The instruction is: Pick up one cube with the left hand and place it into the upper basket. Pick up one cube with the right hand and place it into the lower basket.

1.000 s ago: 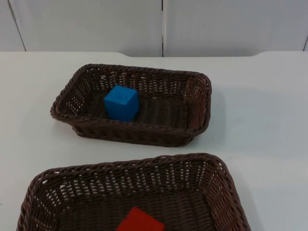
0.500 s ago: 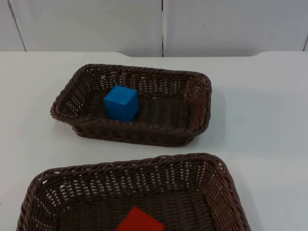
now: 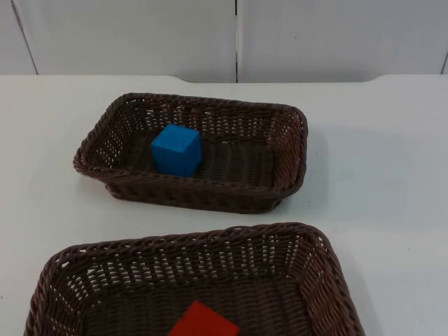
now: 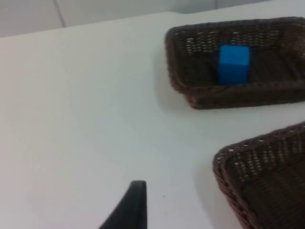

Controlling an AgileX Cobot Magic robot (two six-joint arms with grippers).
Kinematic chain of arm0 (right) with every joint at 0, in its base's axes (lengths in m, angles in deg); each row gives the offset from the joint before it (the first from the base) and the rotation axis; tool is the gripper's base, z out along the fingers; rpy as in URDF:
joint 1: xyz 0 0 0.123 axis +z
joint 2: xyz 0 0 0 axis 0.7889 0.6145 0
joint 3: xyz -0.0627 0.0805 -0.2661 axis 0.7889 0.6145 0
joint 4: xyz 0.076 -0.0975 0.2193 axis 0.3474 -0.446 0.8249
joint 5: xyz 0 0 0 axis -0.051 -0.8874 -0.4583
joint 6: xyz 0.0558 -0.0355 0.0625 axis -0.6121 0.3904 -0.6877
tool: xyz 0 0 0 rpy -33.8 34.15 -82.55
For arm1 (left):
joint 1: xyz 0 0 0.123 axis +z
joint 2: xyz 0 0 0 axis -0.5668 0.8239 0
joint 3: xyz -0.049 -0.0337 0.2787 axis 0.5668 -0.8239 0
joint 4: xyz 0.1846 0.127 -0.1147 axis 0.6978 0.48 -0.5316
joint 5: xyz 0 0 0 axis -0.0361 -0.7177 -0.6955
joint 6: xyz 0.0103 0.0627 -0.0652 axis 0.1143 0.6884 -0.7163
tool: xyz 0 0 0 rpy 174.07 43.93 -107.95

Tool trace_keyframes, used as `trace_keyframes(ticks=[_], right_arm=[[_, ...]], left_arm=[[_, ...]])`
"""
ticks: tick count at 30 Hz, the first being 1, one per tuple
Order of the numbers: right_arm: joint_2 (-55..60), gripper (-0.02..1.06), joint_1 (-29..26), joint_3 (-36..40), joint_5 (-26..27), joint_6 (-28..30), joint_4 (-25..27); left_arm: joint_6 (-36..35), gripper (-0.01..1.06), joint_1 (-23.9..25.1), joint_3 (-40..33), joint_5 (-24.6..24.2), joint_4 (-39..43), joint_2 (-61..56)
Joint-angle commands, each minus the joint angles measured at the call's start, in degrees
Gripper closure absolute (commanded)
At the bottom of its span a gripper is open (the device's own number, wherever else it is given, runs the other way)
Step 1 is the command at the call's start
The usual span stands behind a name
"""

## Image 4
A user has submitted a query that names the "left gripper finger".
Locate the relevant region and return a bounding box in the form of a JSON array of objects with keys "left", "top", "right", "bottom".
[{"left": 98, "top": 180, "right": 149, "bottom": 229}]

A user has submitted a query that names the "blue cube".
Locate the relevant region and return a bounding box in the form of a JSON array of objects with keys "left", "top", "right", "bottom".
[{"left": 216, "top": 45, "right": 252, "bottom": 85}]

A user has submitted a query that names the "dark brown wicker basket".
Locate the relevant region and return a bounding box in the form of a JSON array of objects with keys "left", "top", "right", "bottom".
[
  {"left": 212, "top": 121, "right": 305, "bottom": 229},
  {"left": 163, "top": 16, "right": 305, "bottom": 110}
]

